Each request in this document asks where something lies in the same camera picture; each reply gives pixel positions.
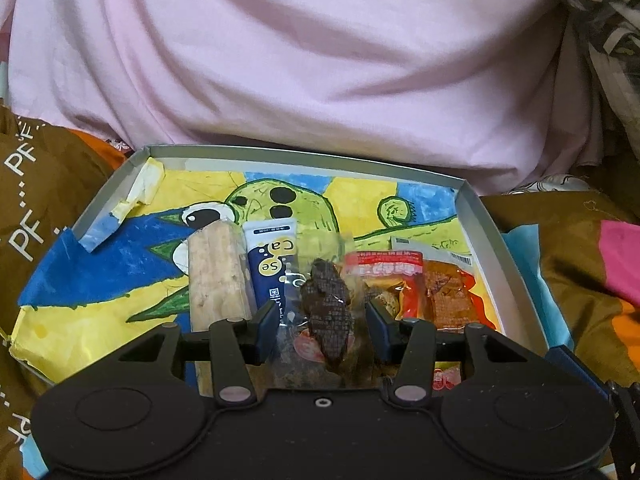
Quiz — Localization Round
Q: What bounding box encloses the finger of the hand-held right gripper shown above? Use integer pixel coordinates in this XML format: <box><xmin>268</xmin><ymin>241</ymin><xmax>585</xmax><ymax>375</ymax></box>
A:
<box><xmin>545</xmin><ymin>346</ymin><xmax>640</xmax><ymax>431</ymax></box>

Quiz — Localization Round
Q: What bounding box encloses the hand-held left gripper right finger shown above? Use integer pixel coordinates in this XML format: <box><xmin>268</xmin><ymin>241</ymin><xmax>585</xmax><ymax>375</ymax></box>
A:
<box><xmin>365</xmin><ymin>302</ymin><xmax>526</xmax><ymax>408</ymax></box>

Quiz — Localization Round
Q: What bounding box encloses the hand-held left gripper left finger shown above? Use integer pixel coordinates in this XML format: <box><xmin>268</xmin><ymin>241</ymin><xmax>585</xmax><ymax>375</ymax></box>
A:
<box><xmin>117</xmin><ymin>305</ymin><xmax>278</xmax><ymax>408</ymax></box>

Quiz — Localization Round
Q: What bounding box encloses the clear packet dark brown snack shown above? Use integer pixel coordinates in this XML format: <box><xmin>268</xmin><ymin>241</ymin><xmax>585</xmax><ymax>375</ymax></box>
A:
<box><xmin>272</xmin><ymin>232</ymin><xmax>371</xmax><ymax>391</ymax></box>

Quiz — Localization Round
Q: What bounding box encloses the blue white tube packet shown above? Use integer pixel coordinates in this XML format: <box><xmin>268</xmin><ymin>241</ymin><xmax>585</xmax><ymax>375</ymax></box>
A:
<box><xmin>242</xmin><ymin>222</ymin><xmax>301</xmax><ymax>321</ymax></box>

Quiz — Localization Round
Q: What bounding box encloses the clear packet red label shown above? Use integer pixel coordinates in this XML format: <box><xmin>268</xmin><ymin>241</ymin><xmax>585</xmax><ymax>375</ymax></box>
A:
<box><xmin>345</xmin><ymin>250</ymin><xmax>426</xmax><ymax>321</ymax></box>

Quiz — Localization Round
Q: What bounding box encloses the beige snack bar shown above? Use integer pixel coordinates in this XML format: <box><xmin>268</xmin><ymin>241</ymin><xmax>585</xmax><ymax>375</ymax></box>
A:
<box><xmin>186</xmin><ymin>222</ymin><xmax>253</xmax><ymax>396</ymax></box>

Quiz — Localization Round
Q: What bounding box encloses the red snack packet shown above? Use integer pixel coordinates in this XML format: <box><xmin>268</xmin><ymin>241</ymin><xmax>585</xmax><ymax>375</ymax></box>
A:
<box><xmin>392</xmin><ymin>237</ymin><xmax>501</xmax><ymax>392</ymax></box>

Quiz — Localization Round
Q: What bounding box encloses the grey cardboard tray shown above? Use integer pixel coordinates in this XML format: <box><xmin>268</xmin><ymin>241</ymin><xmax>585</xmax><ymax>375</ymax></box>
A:
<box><xmin>10</xmin><ymin>144</ymin><xmax>551</xmax><ymax>396</ymax></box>

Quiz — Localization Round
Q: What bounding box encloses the painted paper drawing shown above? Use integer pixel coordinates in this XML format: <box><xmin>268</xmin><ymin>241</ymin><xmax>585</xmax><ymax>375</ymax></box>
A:
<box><xmin>10</xmin><ymin>157</ymin><xmax>503</xmax><ymax>386</ymax></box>

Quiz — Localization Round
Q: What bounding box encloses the brown patterned cloth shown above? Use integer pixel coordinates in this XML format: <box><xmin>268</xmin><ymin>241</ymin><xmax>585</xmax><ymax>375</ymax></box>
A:
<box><xmin>0</xmin><ymin>105</ymin><xmax>126</xmax><ymax>480</ymax></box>

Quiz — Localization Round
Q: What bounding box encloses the pink cloth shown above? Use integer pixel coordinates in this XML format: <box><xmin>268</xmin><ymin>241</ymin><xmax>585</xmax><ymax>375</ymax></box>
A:
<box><xmin>0</xmin><ymin>0</ymin><xmax>608</xmax><ymax>196</ymax></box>

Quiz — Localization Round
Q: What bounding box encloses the clear bag of clothes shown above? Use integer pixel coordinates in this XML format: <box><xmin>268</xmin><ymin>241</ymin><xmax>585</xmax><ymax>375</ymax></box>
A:
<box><xmin>537</xmin><ymin>0</ymin><xmax>640</xmax><ymax>171</ymax></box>

